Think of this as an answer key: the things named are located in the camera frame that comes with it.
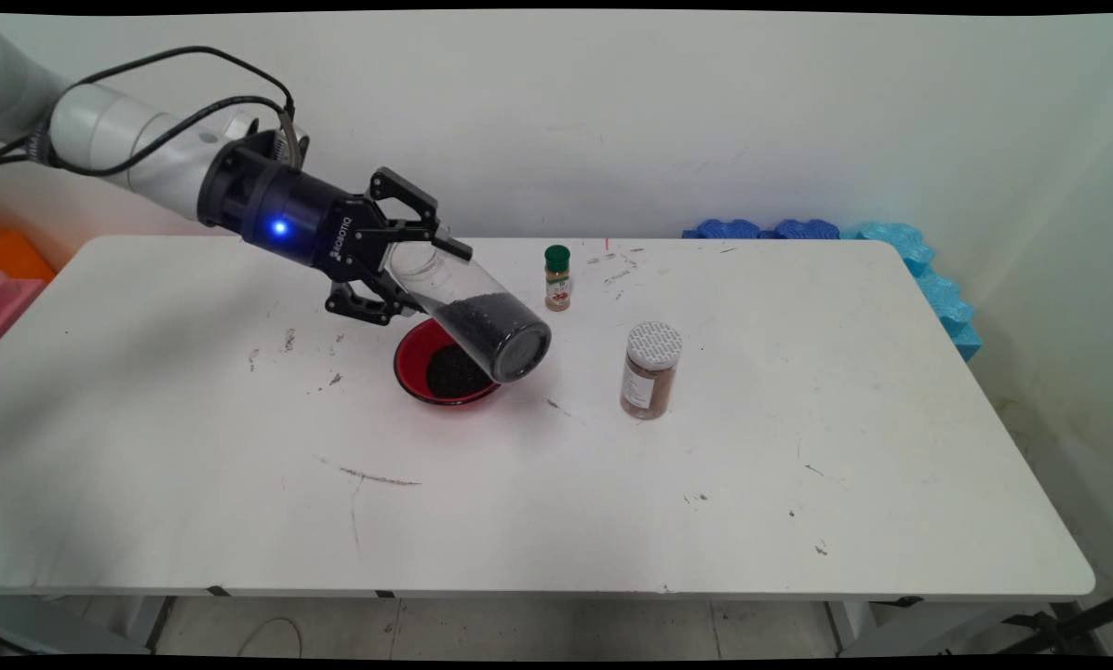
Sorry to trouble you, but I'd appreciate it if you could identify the light blue foam piece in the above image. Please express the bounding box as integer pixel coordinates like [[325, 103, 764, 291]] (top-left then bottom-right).
[[845, 221, 983, 362]]

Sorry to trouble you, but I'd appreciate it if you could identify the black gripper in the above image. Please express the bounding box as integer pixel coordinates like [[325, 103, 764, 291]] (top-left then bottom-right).
[[196, 130, 475, 327]]

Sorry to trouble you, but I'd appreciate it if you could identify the black stand leg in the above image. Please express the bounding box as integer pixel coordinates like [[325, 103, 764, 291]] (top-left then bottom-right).
[[992, 593, 1113, 657]]

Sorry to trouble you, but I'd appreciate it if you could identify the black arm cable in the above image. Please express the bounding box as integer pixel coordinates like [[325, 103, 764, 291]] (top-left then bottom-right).
[[0, 46, 299, 178]]

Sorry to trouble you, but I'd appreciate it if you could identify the orange box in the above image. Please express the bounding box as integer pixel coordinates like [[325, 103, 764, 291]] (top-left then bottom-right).
[[0, 230, 57, 283]]

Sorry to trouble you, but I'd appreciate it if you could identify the dark blue foam piece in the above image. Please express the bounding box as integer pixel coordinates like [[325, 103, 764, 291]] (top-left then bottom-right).
[[773, 219, 841, 241], [682, 219, 762, 240]]

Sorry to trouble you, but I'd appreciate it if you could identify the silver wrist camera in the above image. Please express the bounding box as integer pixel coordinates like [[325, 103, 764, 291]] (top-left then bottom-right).
[[273, 112, 313, 173]]

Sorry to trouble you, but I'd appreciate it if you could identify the small spice bottle green cap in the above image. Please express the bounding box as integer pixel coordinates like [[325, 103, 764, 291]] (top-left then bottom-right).
[[543, 245, 572, 313]]

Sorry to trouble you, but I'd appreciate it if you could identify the pink box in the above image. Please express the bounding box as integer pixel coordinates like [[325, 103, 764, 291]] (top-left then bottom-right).
[[0, 270, 47, 348]]

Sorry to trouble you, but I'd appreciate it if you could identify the brown spice jar patterned lid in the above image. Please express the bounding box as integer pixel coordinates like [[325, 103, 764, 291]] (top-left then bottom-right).
[[620, 321, 684, 421]]

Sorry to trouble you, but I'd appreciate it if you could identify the clear jar with black seeds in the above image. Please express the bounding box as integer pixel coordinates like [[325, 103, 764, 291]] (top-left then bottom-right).
[[387, 233, 553, 384]]

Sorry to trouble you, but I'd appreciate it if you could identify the red bowl with black seeds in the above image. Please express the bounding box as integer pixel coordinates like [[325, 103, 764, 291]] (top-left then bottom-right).
[[393, 316, 506, 407]]

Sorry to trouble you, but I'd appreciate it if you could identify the thin looped floor cable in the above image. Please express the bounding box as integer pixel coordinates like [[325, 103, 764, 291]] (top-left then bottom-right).
[[238, 617, 303, 658]]

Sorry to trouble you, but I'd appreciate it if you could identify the white table leg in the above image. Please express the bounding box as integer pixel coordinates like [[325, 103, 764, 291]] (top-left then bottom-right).
[[825, 600, 878, 655], [127, 596, 178, 652]]

